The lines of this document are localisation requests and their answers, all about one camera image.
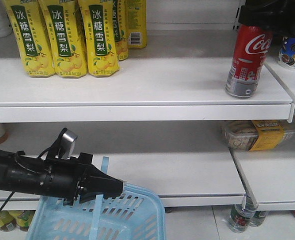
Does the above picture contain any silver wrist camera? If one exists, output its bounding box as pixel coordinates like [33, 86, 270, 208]
[57, 127, 78, 160]

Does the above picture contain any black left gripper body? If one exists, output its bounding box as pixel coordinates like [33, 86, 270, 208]
[41, 152, 94, 205]

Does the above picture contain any light blue plastic basket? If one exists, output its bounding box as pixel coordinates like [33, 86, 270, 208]
[26, 183, 167, 240]

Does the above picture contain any yellow pear drink bottle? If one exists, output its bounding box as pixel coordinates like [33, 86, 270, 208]
[2, 0, 56, 78]
[38, 0, 88, 79]
[78, 0, 120, 78]

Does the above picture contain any red coca-cola aluminium bottle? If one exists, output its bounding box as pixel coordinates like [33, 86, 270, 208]
[225, 24, 273, 98]

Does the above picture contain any blue oreo cookie cup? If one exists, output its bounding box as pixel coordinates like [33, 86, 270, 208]
[277, 36, 295, 71]

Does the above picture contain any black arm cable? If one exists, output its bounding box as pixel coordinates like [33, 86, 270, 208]
[0, 146, 61, 226]

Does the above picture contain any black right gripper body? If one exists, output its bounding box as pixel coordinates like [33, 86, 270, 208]
[238, 0, 295, 38]

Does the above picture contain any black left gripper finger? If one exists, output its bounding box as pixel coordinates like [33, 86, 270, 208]
[78, 165, 124, 203]

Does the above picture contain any white metal shelving unit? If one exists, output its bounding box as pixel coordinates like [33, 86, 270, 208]
[0, 0, 295, 240]

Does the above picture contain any clear boxed pastry pack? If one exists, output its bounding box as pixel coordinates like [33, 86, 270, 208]
[221, 120, 295, 151]

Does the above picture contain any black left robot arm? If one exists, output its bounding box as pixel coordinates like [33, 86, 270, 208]
[0, 150, 124, 206]

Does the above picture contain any clear water bottle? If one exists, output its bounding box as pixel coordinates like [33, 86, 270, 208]
[228, 204, 255, 233]

